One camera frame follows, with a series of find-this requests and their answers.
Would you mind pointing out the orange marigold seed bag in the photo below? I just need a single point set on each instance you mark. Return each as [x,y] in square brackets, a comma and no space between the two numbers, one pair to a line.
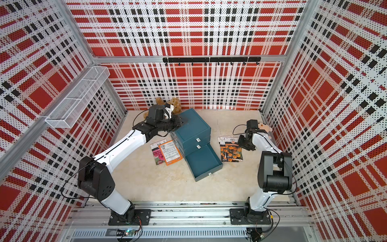
[227,139]
[231,152]

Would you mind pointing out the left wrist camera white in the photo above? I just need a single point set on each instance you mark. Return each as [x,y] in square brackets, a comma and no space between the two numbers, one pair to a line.
[168,110]

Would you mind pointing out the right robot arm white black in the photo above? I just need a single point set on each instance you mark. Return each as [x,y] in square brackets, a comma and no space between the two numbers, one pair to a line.
[275,173]

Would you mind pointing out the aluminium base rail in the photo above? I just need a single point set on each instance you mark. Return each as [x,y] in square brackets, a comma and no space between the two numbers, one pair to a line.
[192,221]

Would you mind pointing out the teal drawer cabinet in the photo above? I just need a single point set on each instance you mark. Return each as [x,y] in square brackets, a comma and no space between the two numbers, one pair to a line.
[193,141]

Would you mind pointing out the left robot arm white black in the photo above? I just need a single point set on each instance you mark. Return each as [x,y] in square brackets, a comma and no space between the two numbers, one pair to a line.
[95,173]

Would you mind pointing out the black hook rail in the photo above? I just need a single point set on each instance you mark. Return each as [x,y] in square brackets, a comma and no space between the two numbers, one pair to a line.
[192,60]

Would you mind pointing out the green circuit board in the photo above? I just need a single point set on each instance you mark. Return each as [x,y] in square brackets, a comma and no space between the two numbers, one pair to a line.
[126,233]

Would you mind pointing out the pink flower seed bag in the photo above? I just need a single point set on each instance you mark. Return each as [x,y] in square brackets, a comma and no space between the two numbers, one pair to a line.
[157,154]

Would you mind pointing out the orange bordered seed bag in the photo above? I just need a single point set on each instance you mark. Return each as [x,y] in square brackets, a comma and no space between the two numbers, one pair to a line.
[170,152]

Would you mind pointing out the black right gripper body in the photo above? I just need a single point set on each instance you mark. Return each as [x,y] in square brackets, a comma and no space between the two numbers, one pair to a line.
[243,142]

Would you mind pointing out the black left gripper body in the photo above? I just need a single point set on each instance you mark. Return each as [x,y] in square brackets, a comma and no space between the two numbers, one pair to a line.
[162,125]

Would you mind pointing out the brown teddy bear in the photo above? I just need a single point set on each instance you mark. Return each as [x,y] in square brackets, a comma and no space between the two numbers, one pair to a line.
[174,101]

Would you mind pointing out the plush doll striped shirt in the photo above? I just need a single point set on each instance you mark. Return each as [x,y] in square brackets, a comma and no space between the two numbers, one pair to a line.
[265,127]

